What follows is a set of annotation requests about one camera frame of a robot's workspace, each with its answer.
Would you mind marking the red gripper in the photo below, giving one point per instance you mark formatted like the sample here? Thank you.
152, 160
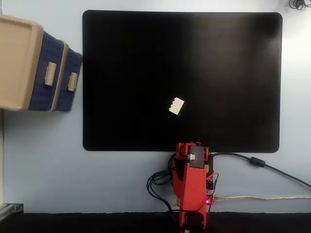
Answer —
181, 150

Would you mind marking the white toy block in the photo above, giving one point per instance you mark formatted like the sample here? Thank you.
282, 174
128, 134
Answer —
176, 106

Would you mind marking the beige plastic drawer cabinet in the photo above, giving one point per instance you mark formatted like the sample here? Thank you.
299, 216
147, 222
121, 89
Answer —
14, 60

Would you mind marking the controller board red LED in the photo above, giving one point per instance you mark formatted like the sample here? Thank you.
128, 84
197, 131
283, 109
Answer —
209, 201

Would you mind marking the black rectangular mat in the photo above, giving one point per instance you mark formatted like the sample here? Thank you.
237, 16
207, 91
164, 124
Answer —
145, 72

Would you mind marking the aluminium frame post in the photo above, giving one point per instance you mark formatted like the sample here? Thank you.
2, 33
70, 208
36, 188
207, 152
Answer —
9, 208

